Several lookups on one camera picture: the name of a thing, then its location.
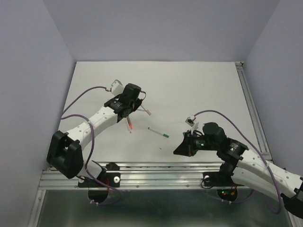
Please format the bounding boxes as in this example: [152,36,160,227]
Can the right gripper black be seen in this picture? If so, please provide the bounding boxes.
[173,130,218,157]

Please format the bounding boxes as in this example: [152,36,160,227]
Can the orange marker clear cap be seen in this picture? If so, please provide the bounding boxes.
[126,117,133,133]

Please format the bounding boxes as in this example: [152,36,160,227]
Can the brown capped marker pen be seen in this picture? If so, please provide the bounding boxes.
[137,107,151,115]

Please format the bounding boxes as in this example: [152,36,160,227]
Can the green capped marker pen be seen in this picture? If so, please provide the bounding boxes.
[148,127,169,138]

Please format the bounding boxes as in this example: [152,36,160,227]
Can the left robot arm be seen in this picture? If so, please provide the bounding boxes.
[46,80,143,186]

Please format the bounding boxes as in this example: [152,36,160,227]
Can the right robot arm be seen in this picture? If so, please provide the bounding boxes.
[173,116,303,218]

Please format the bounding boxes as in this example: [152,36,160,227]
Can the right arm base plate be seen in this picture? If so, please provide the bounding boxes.
[201,172,236,189]

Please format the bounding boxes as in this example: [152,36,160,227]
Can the right side aluminium rail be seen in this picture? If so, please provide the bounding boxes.
[235,61,273,161]

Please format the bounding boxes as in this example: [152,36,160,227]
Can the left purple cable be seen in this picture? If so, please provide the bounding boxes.
[60,86,123,206]

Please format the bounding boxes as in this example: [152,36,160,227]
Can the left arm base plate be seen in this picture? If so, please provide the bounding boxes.
[78,161,121,188]

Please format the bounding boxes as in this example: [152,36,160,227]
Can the aluminium frame rail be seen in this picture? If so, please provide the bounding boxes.
[39,162,291,190]

